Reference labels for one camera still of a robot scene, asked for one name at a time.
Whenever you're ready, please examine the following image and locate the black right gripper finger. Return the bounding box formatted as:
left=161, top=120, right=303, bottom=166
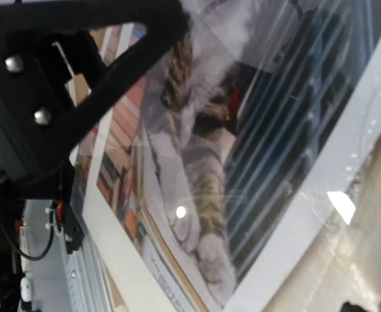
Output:
left=0, top=1, right=187, bottom=198

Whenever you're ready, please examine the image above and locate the clear acrylic sheet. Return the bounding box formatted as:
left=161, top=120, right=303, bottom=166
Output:
left=70, top=0, right=381, bottom=312

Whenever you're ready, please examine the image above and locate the cat photo print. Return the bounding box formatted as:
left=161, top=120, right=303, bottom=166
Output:
left=92, top=0, right=381, bottom=309

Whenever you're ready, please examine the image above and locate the white mat board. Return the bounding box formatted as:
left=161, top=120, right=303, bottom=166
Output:
left=83, top=36, right=381, bottom=311

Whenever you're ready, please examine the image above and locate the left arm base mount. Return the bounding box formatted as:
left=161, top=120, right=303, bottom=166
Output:
left=54, top=160, right=85, bottom=255

